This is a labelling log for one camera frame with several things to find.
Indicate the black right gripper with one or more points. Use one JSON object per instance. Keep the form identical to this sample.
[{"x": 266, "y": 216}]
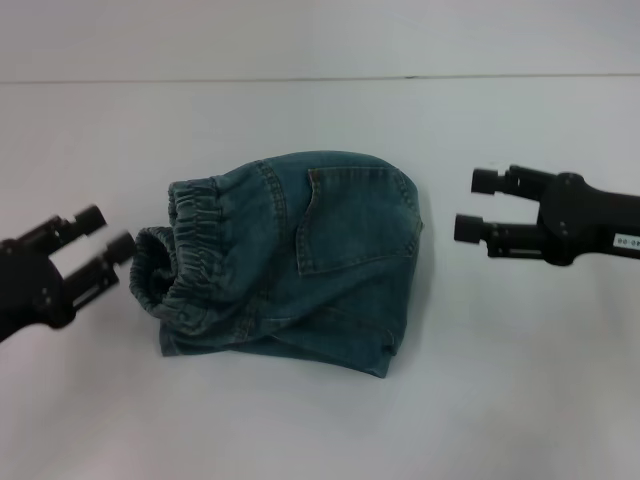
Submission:
[{"x": 585, "y": 220}]

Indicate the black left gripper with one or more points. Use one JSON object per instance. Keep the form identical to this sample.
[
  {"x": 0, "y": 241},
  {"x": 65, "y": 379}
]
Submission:
[{"x": 30, "y": 295}]

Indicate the blue denim shorts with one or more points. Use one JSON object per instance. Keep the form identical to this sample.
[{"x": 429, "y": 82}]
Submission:
[{"x": 300, "y": 265}]

